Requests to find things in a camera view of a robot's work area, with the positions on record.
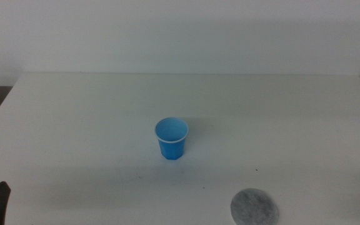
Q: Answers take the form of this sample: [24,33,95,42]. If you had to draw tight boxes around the blue plastic cup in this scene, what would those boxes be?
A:
[154,117,189,161]

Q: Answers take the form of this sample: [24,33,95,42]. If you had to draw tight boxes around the round grey felt cup mat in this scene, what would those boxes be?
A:
[230,187,280,225]

